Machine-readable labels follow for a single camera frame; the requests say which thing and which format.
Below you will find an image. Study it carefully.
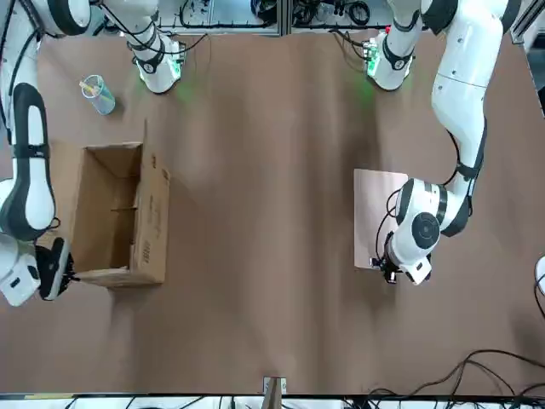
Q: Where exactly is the aluminium rack frame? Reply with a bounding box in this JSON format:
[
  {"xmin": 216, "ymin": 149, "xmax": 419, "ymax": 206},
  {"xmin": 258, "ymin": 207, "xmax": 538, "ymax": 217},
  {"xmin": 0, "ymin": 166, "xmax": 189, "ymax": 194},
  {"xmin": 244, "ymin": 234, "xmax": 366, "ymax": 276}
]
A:
[{"xmin": 157, "ymin": 0, "xmax": 387, "ymax": 37}]

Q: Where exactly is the black lamp cable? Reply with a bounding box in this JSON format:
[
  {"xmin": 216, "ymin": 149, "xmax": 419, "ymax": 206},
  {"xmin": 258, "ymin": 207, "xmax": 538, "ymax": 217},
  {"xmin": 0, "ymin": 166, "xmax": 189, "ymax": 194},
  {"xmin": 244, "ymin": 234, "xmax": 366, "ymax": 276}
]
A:
[{"xmin": 369, "ymin": 349, "xmax": 545, "ymax": 402}]

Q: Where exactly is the clear plastic cup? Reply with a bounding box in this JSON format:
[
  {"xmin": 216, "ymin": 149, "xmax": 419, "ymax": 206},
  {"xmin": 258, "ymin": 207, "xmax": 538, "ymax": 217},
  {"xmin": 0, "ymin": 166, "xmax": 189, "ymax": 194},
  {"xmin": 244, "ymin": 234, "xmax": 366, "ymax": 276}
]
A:
[{"xmin": 78, "ymin": 74, "xmax": 117, "ymax": 116}]

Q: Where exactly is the white desk lamp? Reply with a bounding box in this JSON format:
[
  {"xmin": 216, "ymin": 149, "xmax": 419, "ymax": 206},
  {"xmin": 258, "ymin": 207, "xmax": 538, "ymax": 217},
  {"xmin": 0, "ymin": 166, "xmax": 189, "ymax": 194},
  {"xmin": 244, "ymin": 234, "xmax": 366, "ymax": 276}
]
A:
[{"xmin": 533, "ymin": 254, "xmax": 545, "ymax": 296}]

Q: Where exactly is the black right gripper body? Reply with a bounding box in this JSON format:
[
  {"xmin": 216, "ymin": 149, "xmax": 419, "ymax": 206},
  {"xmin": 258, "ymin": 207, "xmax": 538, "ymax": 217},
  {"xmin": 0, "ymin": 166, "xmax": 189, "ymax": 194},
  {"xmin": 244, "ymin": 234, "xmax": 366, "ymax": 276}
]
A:
[{"xmin": 35, "ymin": 236, "xmax": 74, "ymax": 302}]

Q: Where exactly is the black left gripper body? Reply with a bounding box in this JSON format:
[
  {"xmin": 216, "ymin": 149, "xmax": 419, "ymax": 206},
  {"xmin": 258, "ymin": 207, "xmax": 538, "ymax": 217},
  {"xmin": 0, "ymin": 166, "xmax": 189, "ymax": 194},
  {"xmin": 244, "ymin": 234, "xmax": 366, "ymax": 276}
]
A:
[{"xmin": 369, "ymin": 254, "xmax": 404, "ymax": 285}]

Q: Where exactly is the brown cardboard box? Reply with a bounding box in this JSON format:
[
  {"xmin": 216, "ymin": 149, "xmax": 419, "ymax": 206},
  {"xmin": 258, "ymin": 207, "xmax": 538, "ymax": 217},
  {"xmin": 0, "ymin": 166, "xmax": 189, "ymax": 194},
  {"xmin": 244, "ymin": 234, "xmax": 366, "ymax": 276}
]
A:
[{"xmin": 49, "ymin": 118, "xmax": 171, "ymax": 290}]

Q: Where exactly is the small metal bracket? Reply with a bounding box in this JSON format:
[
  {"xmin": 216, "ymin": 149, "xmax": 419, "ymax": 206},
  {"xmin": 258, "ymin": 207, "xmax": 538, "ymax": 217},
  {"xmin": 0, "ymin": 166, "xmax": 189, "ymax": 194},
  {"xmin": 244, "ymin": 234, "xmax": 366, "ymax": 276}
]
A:
[{"xmin": 262, "ymin": 375, "xmax": 288, "ymax": 409}]

